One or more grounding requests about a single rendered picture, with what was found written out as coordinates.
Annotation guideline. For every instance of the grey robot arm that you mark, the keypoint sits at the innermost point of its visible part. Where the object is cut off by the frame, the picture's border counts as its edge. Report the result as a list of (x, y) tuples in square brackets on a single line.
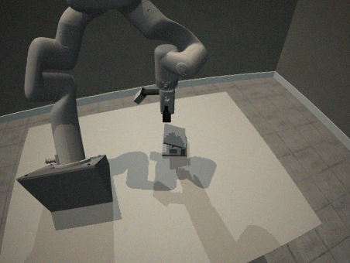
[(62, 54)]

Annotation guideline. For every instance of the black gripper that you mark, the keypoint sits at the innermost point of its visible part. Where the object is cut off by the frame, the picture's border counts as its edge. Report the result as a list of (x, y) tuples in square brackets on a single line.
[(167, 100)]

